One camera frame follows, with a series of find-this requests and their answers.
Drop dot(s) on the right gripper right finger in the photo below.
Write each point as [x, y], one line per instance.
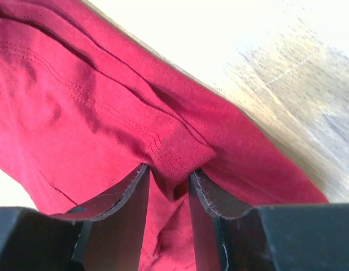
[232, 235]

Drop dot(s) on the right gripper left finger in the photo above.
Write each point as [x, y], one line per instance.
[104, 233]

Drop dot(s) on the dark red t shirt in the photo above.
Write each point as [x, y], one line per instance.
[81, 105]

